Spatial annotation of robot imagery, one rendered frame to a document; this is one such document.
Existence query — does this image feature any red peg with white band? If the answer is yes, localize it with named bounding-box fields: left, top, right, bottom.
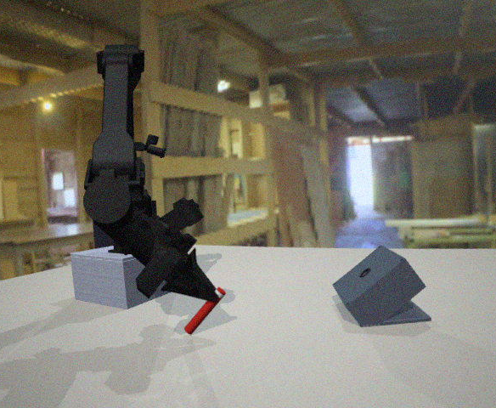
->
left=184, top=287, right=226, bottom=335

